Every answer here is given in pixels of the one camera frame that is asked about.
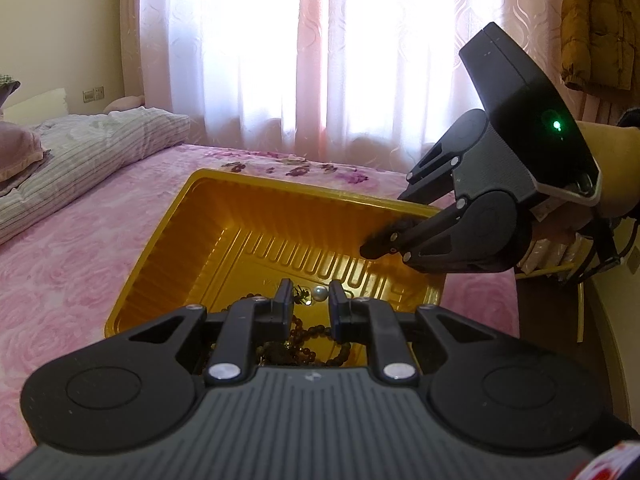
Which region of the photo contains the mustard yellow jacket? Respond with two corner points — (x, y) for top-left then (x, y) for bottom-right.
(560, 0), (640, 92)

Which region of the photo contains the yellow plastic tray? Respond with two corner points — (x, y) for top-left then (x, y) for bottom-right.
(104, 168), (447, 372)

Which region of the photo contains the pink floral blanket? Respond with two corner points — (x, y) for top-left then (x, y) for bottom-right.
(0, 142), (521, 426)

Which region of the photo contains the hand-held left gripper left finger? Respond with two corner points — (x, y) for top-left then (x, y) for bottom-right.
(129, 280), (294, 386)

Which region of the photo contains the cream curved furniture panel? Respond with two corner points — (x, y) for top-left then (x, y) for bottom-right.
(580, 255), (640, 441)

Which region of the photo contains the red white patterned cloth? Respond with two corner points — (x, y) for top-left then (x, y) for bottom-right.
(587, 437), (640, 480)

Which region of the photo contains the black wrist strap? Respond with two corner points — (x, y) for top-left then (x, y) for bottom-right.
(575, 200), (640, 283)

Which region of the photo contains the pink sheer curtain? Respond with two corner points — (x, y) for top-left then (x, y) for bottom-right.
(122, 0), (576, 181)

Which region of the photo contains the small pink cushion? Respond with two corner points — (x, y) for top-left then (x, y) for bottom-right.
(102, 95), (147, 114)

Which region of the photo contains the striped folded quilt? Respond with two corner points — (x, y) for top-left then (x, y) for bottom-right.
(0, 106), (192, 247)

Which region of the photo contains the purple pillow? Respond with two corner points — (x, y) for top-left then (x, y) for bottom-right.
(0, 122), (47, 196)

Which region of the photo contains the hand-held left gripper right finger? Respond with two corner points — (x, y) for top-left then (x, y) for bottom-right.
(328, 282), (506, 381)

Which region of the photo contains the person's right hand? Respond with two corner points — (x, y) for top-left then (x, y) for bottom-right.
(530, 204), (598, 261)

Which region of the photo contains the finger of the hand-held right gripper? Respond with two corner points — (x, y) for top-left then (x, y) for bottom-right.
(397, 140), (463, 211)
(359, 199), (483, 273)

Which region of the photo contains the brown bead necklace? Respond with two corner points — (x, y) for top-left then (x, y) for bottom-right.
(197, 296), (363, 370)

